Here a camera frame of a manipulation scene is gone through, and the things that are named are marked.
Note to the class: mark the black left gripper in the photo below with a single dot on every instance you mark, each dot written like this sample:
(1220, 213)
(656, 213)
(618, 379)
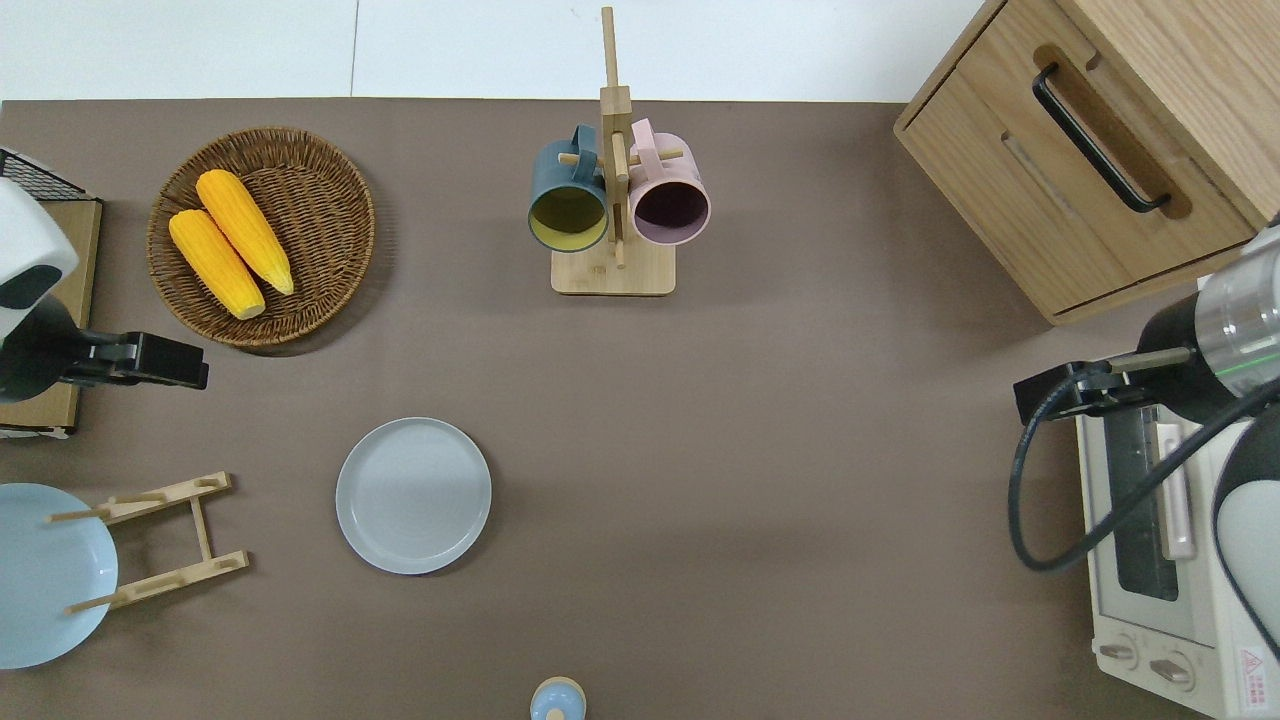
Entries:
(160, 362)

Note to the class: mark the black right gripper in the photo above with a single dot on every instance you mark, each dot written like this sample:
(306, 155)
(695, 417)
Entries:
(1050, 392)

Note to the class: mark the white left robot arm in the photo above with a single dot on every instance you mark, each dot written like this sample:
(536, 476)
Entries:
(25, 240)

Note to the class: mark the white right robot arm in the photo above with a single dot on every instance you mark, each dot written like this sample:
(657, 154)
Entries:
(1240, 330)

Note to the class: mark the wooden plate rack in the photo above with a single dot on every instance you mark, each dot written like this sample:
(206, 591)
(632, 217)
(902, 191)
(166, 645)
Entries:
(203, 530)

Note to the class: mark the light blue plate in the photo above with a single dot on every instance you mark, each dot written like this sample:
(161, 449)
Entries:
(45, 580)

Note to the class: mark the gray plate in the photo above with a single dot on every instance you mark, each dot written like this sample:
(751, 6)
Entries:
(413, 496)

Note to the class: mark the yellow corn cob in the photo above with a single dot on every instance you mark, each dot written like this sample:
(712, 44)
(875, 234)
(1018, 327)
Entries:
(245, 230)
(215, 262)

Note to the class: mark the round wicker basket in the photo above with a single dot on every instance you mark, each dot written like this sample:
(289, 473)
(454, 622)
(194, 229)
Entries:
(310, 220)

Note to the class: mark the wooden drawer cabinet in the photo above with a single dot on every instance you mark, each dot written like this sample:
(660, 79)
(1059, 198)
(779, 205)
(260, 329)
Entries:
(1000, 180)

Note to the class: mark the white toaster oven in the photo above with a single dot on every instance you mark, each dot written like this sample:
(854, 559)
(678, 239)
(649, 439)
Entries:
(1130, 620)

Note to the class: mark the white oven knob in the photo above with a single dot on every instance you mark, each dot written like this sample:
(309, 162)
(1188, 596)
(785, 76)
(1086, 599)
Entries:
(1118, 653)
(1172, 672)

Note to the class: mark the pink mug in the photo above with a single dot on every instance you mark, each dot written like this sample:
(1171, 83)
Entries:
(685, 170)

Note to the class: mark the teal mug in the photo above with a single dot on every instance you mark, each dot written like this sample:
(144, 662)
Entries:
(555, 175)

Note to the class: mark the wooden mug tree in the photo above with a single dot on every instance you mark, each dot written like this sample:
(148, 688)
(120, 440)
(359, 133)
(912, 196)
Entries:
(612, 275)

